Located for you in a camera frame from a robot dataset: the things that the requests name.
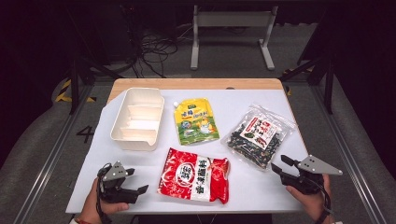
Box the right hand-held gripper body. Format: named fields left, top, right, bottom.
left=279, top=154, right=344, bottom=196

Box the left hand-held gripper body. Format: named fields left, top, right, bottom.
left=97, top=161, right=140, bottom=205

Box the clear bag of dried seaweed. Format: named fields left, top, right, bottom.
left=219, top=103, right=298, bottom=172

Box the red white seasoning packet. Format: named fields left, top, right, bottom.
left=157, top=147, right=232, bottom=205

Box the white divided storage box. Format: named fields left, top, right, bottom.
left=109, top=87, right=165, bottom=152

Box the yellow green spout pouch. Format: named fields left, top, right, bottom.
left=173, top=97, right=220, bottom=147

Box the person's right hand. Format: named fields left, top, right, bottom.
left=285, top=174, right=332, bottom=223

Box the person's left hand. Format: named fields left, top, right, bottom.
left=78, top=177, right=130, bottom=224

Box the white table mat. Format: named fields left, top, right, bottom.
left=64, top=89, right=310, bottom=215

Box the black wristband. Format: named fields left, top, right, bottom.
left=315, top=209, right=334, bottom=224

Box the black metal stand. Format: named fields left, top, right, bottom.
left=66, top=55, right=125, bottom=116
left=278, top=52, right=336, bottom=115

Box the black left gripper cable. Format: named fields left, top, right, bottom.
left=95, top=169, right=113, bottom=224

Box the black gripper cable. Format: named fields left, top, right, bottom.
left=95, top=169, right=113, bottom=224
left=311, top=178, right=333, bottom=216

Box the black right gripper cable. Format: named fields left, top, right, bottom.
left=311, top=178, right=333, bottom=216

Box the aluminium rail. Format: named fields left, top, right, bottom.
left=12, top=83, right=94, bottom=224
left=311, top=83, right=388, bottom=224

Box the bundle of black floor cables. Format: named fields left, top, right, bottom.
left=124, top=27, right=194, bottom=78

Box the white metal stand frame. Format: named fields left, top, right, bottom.
left=190, top=4, right=279, bottom=72

